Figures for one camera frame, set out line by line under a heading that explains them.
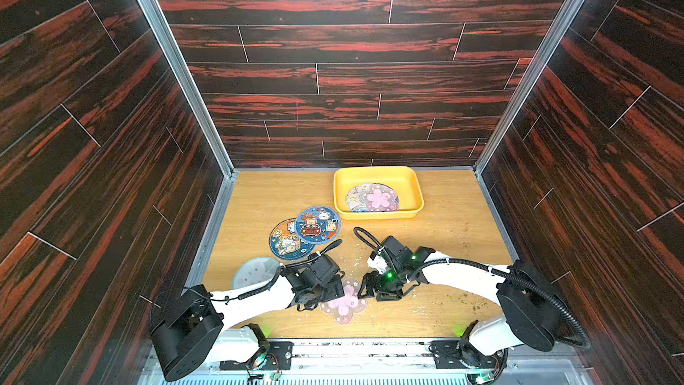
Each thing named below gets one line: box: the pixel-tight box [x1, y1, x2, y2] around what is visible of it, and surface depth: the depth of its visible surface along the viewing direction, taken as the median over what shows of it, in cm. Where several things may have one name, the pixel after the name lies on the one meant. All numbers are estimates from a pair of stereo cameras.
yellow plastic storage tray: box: [333, 165, 425, 221], surface depth 111 cm
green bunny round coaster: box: [231, 256, 280, 290], surface depth 93 cm
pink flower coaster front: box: [366, 182, 399, 213], surface depth 110 cm
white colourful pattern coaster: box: [346, 182, 384, 213], surface depth 110 cm
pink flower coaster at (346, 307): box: [319, 277, 367, 325], surface depth 84 cm
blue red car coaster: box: [294, 205, 341, 245], surface depth 103 cm
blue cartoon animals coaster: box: [268, 218, 316, 262], surface depth 99 cm
